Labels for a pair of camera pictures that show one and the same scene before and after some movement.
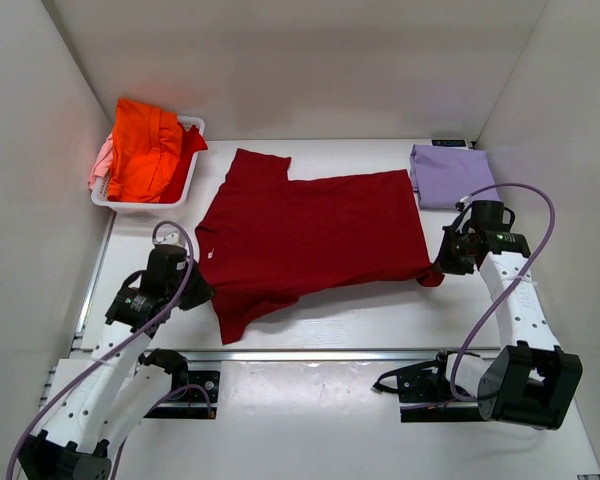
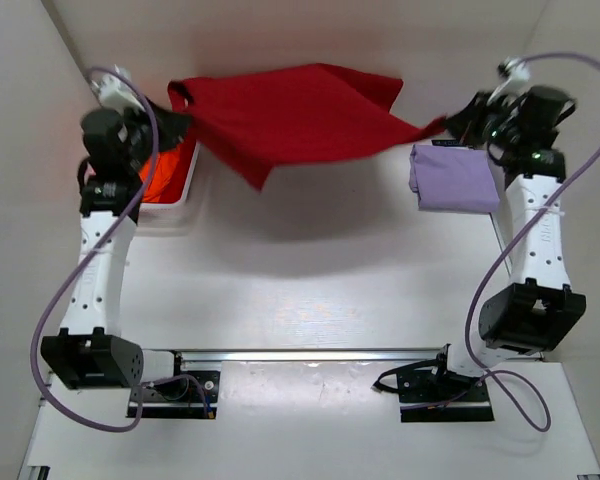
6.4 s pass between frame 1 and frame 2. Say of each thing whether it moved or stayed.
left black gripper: moved
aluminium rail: stayed
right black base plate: stayed
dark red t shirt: moved
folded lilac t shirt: stayed
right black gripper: moved
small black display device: stayed
